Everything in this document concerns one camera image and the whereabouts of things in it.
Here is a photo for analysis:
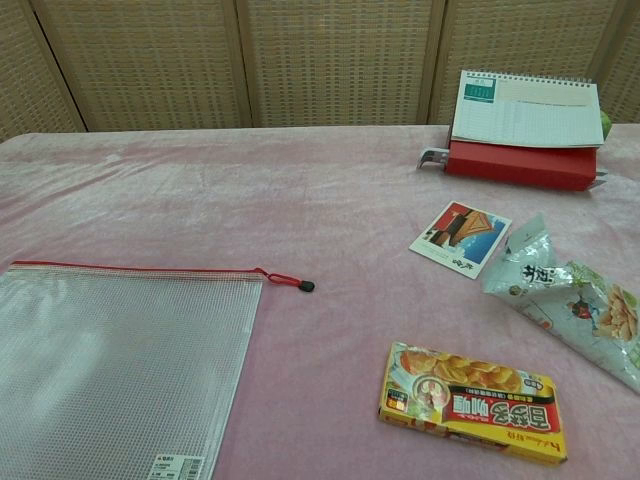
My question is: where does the picture postcard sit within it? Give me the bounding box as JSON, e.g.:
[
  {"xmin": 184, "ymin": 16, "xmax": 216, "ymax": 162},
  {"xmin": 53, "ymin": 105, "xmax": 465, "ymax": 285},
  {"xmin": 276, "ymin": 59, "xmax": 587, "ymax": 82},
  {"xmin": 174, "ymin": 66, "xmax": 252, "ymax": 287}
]
[{"xmin": 408, "ymin": 200, "xmax": 511, "ymax": 282}]

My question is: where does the clear mesh zipper pouch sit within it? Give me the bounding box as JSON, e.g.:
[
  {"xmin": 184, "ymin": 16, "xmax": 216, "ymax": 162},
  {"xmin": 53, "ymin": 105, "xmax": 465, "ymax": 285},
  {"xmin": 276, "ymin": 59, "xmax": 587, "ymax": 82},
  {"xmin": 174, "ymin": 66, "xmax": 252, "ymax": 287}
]
[{"xmin": 0, "ymin": 259, "xmax": 317, "ymax": 480}]

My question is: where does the rattan folding screen panel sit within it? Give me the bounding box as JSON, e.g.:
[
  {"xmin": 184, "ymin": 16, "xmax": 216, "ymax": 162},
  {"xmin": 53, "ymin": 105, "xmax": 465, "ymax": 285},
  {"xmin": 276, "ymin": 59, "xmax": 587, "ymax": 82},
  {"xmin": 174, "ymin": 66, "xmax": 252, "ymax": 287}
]
[
  {"xmin": 597, "ymin": 0, "xmax": 640, "ymax": 126},
  {"xmin": 234, "ymin": 0, "xmax": 446, "ymax": 129},
  {"xmin": 0, "ymin": 0, "xmax": 86, "ymax": 144},
  {"xmin": 29, "ymin": 0, "xmax": 254, "ymax": 134},
  {"xmin": 428, "ymin": 0, "xmax": 634, "ymax": 126}
]

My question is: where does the white printed snack bag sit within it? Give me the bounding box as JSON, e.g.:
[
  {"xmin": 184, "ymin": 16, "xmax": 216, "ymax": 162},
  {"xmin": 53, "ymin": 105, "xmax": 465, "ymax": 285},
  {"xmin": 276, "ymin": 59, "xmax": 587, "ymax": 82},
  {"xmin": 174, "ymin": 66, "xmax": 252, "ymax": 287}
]
[{"xmin": 481, "ymin": 213, "xmax": 640, "ymax": 394}]

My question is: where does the yellow curry box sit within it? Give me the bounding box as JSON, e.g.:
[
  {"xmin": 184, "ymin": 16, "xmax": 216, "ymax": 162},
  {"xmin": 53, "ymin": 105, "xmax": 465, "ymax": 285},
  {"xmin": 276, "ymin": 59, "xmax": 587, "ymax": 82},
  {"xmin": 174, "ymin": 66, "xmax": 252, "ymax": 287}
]
[{"xmin": 377, "ymin": 341, "xmax": 569, "ymax": 467}]

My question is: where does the white desk calendar red stand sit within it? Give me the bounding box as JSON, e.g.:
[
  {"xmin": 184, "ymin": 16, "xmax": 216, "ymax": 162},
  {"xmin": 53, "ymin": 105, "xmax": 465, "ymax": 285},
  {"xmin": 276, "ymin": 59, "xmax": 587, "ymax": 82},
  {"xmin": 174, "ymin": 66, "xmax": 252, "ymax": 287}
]
[{"xmin": 444, "ymin": 69, "xmax": 609, "ymax": 192}]

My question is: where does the pink fleece table cover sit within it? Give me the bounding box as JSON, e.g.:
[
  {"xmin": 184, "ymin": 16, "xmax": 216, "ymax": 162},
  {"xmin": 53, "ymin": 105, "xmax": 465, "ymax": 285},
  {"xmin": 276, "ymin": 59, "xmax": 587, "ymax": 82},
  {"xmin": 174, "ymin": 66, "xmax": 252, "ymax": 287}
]
[{"xmin": 0, "ymin": 122, "xmax": 640, "ymax": 480}]

